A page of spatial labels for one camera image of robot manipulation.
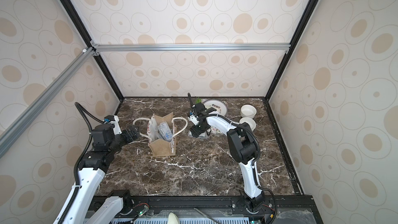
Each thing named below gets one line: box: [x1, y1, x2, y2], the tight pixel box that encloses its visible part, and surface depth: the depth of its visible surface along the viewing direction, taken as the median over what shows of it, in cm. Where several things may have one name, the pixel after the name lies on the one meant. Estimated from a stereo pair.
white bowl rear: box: [239, 104, 258, 119], surface depth 111 cm
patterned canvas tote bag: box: [132, 112, 188, 158], surface depth 91 cm
